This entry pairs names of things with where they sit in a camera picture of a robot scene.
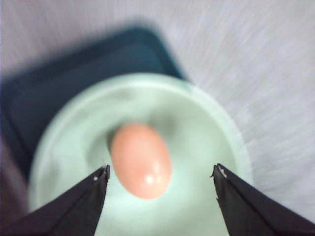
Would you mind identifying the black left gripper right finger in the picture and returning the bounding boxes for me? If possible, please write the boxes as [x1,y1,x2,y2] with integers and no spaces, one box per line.
[210,163,315,236]

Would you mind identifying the dark blue rectangular tray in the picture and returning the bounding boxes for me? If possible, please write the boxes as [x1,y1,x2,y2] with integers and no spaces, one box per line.
[0,27,190,179]

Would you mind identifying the light green ceramic bowl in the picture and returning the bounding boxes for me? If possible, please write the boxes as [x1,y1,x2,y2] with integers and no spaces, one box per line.
[28,73,252,236]

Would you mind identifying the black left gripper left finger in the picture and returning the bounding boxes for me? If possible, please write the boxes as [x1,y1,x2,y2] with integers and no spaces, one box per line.
[0,165,110,236]

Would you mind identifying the beige egg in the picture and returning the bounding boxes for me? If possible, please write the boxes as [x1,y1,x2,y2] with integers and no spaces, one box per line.
[110,122,172,200]

